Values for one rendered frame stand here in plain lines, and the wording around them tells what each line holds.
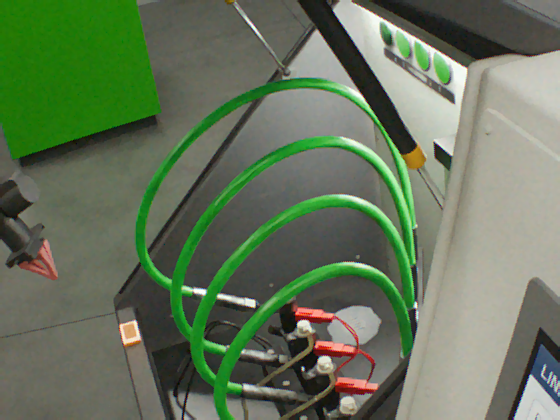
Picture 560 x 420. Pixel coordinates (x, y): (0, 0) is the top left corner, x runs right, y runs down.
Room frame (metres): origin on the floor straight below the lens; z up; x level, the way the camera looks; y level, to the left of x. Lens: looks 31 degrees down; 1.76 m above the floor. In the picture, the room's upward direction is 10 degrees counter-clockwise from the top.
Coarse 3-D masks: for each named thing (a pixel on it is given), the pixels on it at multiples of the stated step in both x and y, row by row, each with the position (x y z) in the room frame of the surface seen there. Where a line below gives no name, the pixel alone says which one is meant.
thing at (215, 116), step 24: (240, 96) 0.84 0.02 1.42; (264, 96) 0.84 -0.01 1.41; (360, 96) 0.87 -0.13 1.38; (216, 120) 0.83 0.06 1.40; (168, 168) 0.81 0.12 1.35; (408, 192) 0.88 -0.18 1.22; (144, 216) 0.80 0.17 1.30; (144, 240) 0.80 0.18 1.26; (144, 264) 0.80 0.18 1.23; (168, 288) 0.80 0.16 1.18
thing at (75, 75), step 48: (0, 0) 3.91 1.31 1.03; (48, 0) 3.97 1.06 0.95; (96, 0) 4.04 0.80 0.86; (0, 48) 3.89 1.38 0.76; (48, 48) 3.96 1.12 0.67; (96, 48) 4.02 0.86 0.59; (144, 48) 4.09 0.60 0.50; (0, 96) 3.87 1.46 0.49; (48, 96) 3.94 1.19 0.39; (96, 96) 4.00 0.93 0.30; (144, 96) 4.07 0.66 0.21; (48, 144) 3.92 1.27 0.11
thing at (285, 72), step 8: (224, 0) 1.16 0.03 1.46; (232, 0) 1.16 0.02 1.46; (240, 8) 1.17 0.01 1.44; (248, 24) 1.16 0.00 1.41; (256, 32) 1.17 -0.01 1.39; (264, 40) 1.17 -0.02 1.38; (272, 56) 1.17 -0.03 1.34; (280, 64) 1.17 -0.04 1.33; (280, 72) 1.17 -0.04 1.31; (288, 72) 1.17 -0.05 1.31; (296, 72) 1.17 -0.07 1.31
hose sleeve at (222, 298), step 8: (192, 288) 0.81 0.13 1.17; (200, 288) 0.82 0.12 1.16; (192, 296) 0.81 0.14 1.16; (200, 296) 0.81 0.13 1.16; (224, 296) 0.82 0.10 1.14; (232, 296) 0.83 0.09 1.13; (216, 304) 0.81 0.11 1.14; (224, 304) 0.81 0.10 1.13; (232, 304) 0.82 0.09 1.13; (240, 304) 0.82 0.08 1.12
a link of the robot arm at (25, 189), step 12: (0, 180) 1.19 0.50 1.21; (12, 180) 1.16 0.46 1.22; (24, 180) 1.18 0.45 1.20; (0, 192) 1.16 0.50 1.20; (12, 192) 1.15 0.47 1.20; (24, 192) 1.15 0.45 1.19; (36, 192) 1.18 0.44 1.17; (0, 204) 1.16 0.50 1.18; (12, 204) 1.15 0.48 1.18; (24, 204) 1.15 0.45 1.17
